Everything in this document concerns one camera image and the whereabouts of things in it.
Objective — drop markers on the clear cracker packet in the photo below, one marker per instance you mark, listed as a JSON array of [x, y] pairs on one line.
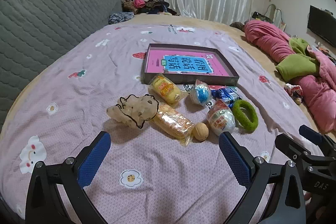
[[170, 120]]

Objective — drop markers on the pink duvet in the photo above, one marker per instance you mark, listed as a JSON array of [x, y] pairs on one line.
[[267, 40]]

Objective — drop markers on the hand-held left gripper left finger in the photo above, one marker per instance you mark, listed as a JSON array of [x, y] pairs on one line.
[[94, 158]]

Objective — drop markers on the blue patterned cloth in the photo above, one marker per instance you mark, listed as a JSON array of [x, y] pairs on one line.
[[119, 18]]

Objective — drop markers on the blue and white toy egg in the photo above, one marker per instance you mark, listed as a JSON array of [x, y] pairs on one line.
[[200, 94]]

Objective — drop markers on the red and white toy egg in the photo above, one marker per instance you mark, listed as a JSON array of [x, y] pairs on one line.
[[220, 119]]

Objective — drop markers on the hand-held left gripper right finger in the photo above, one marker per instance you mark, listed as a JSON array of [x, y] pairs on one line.
[[235, 161]]

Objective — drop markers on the brown fuzzy cloth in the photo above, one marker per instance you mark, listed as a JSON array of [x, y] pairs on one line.
[[237, 25]]

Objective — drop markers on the green fleece blanket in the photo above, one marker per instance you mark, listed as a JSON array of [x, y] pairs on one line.
[[294, 64]]

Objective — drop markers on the beige bed sheet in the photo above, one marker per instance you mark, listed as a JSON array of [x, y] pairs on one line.
[[223, 29]]

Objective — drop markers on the grey quilted headboard cover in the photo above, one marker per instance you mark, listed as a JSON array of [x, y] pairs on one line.
[[39, 24]]

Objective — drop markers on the blue snack packet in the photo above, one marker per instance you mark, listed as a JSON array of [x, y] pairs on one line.
[[225, 95]]

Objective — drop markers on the yellow snack cake packet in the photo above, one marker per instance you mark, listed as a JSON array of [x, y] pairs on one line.
[[165, 88]]

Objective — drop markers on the dark bag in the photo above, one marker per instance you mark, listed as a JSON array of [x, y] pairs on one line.
[[260, 16]]

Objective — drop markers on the small doll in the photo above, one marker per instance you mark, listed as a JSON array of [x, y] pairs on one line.
[[294, 91]]

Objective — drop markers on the walnut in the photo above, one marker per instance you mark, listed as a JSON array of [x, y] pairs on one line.
[[200, 131]]

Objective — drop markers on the beige dotted hair scrunchie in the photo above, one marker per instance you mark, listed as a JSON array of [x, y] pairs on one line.
[[136, 108]]

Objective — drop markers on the black television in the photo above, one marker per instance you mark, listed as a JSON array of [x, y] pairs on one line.
[[321, 23]]

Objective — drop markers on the pink printed blanket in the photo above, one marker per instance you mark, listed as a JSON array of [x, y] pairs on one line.
[[78, 108]]

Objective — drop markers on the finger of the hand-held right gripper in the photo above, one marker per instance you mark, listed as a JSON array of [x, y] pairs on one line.
[[288, 144], [309, 132]]

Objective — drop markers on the shallow dark cardboard box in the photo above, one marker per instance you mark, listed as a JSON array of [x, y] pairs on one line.
[[183, 81]]

